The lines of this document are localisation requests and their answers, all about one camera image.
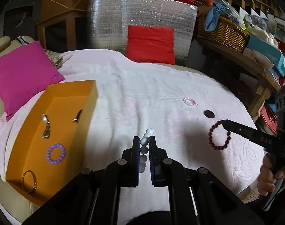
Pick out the dark round ring piece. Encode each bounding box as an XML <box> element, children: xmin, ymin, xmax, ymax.
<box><xmin>203</xmin><ymin>109</ymin><xmax>216</xmax><ymax>119</ymax></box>

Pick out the red cushion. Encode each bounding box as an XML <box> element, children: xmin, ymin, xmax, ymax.
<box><xmin>126</xmin><ymin>25</ymin><xmax>175</xmax><ymax>65</ymax></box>

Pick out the silver metal wristwatch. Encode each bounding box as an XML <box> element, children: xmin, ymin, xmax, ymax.
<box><xmin>41</xmin><ymin>114</ymin><xmax>50</xmax><ymax>139</ymax></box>

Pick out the magenta pillow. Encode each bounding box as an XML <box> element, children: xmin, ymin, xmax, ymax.
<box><xmin>0</xmin><ymin>41</ymin><xmax>64</xmax><ymax>121</ymax></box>

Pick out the blue cloth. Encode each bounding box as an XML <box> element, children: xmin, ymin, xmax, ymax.
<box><xmin>204</xmin><ymin>3</ymin><xmax>229</xmax><ymax>32</ymax></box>

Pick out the wooden shelf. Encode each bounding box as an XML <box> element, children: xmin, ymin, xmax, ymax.
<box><xmin>196</xmin><ymin>36</ymin><xmax>281</xmax><ymax>121</ymax></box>

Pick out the teal cardboard box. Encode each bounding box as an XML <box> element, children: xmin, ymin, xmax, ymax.
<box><xmin>247</xmin><ymin>36</ymin><xmax>285</xmax><ymax>76</ymax></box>

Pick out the pink crystal bead bracelet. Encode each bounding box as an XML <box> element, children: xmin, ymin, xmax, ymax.
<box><xmin>183</xmin><ymin>97</ymin><xmax>198</xmax><ymax>107</ymax></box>

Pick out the orange cardboard box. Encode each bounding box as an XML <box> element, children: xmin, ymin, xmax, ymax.
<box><xmin>6</xmin><ymin>80</ymin><xmax>98</xmax><ymax>207</ymax></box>

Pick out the wicker basket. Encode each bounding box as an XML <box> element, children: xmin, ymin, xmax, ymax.
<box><xmin>198</xmin><ymin>14</ymin><xmax>249</xmax><ymax>53</ymax></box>

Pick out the pale pink towel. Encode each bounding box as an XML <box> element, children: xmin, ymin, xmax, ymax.
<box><xmin>0</xmin><ymin>49</ymin><xmax>264</xmax><ymax>194</ymax></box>

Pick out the wooden side table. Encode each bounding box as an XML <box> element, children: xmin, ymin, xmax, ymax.
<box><xmin>37</xmin><ymin>0</ymin><xmax>89</xmax><ymax>50</ymax></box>

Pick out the white pearl bracelet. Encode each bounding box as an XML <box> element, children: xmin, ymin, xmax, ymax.
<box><xmin>139</xmin><ymin>128</ymin><xmax>155</xmax><ymax>173</ymax></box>

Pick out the purple bead bracelet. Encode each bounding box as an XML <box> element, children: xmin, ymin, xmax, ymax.
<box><xmin>46</xmin><ymin>143</ymin><xmax>67</xmax><ymax>165</ymax></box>

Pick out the person's right hand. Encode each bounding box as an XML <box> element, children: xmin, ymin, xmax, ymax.
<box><xmin>257</xmin><ymin>153</ymin><xmax>285</xmax><ymax>196</ymax></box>

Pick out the small dark ring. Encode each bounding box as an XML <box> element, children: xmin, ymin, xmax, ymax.
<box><xmin>72</xmin><ymin>109</ymin><xmax>84</xmax><ymax>124</ymax></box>

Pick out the dark red bead bracelet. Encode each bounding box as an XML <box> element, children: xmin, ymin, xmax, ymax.
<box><xmin>208</xmin><ymin>119</ymin><xmax>231</xmax><ymax>151</ymax></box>

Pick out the silver insulation foil panel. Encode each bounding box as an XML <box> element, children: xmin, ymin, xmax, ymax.
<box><xmin>88</xmin><ymin>0</ymin><xmax>198</xmax><ymax>66</ymax></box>

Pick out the brown bangle bracelet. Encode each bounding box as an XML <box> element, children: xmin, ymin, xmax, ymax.
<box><xmin>21</xmin><ymin>169</ymin><xmax>38</xmax><ymax>195</ymax></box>

